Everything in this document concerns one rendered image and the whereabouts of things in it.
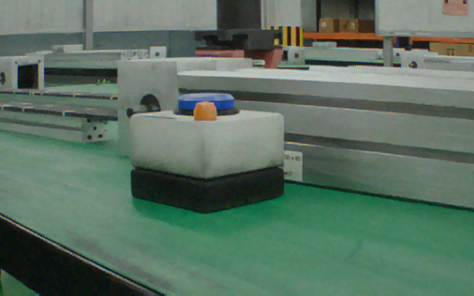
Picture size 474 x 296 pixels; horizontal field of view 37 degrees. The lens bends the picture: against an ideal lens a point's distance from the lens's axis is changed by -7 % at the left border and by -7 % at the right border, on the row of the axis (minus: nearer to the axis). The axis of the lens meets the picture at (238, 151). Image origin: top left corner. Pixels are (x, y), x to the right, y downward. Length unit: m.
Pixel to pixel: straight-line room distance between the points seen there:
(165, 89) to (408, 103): 0.25
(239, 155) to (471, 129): 0.16
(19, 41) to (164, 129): 12.00
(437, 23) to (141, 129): 3.55
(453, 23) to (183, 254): 3.61
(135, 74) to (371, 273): 0.42
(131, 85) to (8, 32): 11.69
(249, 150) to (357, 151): 0.09
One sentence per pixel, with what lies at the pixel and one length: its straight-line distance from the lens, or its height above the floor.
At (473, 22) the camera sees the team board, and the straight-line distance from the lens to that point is 3.89.
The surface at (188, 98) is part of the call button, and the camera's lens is 0.52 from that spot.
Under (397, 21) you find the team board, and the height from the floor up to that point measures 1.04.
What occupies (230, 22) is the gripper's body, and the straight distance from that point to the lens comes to 0.93.
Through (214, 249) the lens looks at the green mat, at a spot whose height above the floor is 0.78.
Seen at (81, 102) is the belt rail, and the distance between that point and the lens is 1.19.
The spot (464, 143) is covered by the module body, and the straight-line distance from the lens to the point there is 0.51.
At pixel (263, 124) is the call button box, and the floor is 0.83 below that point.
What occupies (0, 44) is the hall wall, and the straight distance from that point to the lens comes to 12.36.
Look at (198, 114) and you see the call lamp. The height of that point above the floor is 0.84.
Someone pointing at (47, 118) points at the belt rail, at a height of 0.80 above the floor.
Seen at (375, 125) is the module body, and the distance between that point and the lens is 0.54.
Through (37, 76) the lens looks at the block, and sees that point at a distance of 1.69.
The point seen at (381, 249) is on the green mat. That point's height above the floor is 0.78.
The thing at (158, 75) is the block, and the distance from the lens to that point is 0.70.
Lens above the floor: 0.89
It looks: 8 degrees down
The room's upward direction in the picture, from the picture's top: straight up
